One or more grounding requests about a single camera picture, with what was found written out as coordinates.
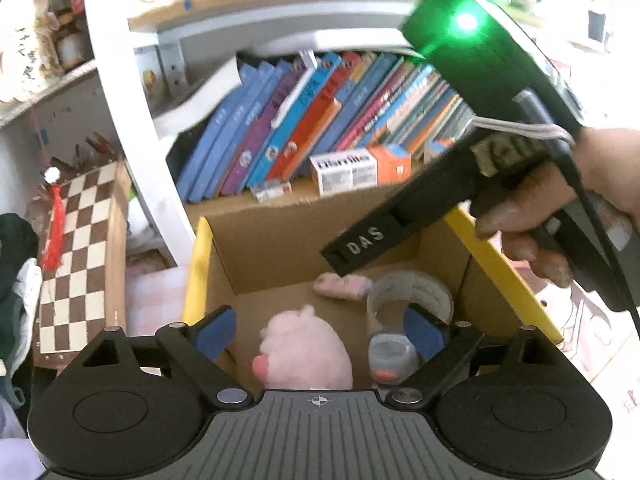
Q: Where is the white wooden bookshelf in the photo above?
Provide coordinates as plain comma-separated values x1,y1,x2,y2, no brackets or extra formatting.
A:
0,0,640,263

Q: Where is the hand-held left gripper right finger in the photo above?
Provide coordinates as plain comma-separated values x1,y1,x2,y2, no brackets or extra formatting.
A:
387,304,567,410

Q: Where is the small pink eraser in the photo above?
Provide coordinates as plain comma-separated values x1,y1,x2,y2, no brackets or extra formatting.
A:
313,272,374,299

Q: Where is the small grey pink gadget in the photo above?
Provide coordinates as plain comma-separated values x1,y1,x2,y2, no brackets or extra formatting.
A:
368,332,422,385

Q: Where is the white ceramic ornament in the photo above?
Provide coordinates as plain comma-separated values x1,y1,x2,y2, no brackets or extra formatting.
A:
0,0,64,107

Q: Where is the wooden chessboard box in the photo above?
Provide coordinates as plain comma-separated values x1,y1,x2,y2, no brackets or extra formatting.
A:
32,159,132,372

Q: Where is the white lamp bar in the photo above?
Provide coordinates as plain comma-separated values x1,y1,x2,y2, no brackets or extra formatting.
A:
157,22,427,57

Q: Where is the red tassel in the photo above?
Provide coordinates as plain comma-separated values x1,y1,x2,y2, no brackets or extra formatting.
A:
42,167,69,272

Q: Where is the orange white cardboard box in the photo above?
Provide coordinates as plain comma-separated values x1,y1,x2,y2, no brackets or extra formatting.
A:
309,144,412,196
424,137,457,164

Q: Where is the person's right hand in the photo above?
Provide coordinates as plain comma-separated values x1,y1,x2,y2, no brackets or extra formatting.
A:
474,126,640,289

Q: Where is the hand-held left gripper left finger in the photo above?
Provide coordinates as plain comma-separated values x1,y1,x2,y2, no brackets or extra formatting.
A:
80,305,254,410

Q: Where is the white open book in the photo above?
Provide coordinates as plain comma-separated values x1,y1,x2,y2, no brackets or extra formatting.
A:
152,57,242,137

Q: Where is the pile of clothes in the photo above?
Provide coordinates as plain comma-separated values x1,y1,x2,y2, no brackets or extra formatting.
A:
0,212,46,411

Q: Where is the row of blue red books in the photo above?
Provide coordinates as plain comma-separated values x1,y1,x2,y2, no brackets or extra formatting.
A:
175,50,477,204

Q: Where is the pink plush toy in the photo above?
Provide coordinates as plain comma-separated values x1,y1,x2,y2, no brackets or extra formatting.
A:
252,304,354,391

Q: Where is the small white red box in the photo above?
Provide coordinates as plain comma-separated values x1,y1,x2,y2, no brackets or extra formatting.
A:
249,182,294,202

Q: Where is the grey tape roll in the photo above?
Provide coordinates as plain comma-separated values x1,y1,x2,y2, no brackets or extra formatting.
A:
367,269,454,342

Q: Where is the yellow cardboard box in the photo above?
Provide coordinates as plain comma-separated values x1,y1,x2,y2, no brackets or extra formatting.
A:
182,179,579,392

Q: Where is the pink checked desktop mat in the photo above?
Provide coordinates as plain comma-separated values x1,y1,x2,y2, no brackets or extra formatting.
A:
122,259,640,480

